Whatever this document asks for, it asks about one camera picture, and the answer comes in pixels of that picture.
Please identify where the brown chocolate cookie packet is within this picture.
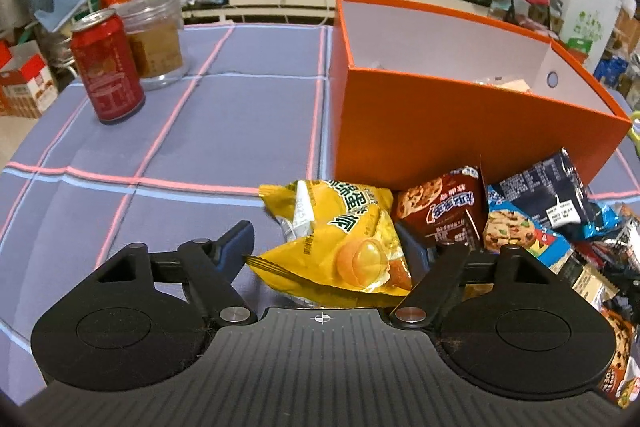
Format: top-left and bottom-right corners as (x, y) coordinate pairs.
(596, 301), (640, 409)

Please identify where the dark blue snack packet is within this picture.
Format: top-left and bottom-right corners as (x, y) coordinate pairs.
(497, 148), (597, 229)

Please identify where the clear silver snack packet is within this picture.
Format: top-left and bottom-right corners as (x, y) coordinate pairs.
(589, 206), (640, 279)

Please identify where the black gold snack packet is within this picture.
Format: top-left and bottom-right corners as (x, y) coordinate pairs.
(554, 251), (622, 314)

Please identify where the red soda can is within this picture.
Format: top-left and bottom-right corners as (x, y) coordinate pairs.
(69, 8), (146, 124)

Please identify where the red white carton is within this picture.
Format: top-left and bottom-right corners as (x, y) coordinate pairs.
(0, 39), (60, 120)

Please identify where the light blue snack packet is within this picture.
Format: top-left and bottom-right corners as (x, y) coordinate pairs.
(565, 201), (624, 241)

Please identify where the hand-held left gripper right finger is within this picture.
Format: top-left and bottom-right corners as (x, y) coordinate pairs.
(390, 228), (557, 331)

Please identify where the blue cookie packet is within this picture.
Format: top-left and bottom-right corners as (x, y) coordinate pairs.
(482, 187), (574, 276)

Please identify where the yellow snack bag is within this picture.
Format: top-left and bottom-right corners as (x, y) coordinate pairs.
(258, 179), (414, 296)

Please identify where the orange cardboard box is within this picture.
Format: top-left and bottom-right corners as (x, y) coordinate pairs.
(328, 0), (633, 196)

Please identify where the clear plastic jar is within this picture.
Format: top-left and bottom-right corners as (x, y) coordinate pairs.
(112, 0), (191, 86)

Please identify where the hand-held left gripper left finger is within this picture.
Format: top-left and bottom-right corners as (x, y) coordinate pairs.
(94, 219), (259, 327)

